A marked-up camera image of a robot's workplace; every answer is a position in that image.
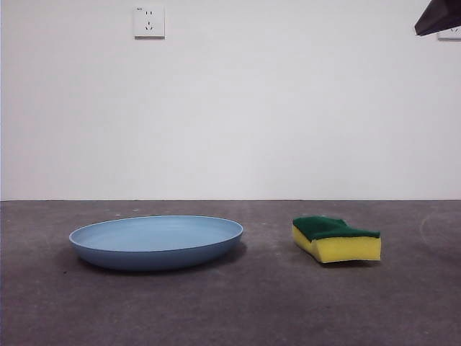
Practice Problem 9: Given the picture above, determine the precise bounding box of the yellow sponge with green pad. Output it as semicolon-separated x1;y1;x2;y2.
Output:
292;215;382;265

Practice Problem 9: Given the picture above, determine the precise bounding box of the light blue round plate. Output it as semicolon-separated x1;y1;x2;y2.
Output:
68;215;244;272

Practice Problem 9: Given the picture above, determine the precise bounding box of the white wall socket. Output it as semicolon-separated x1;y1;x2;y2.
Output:
437;28;461;42
133;5;166;40

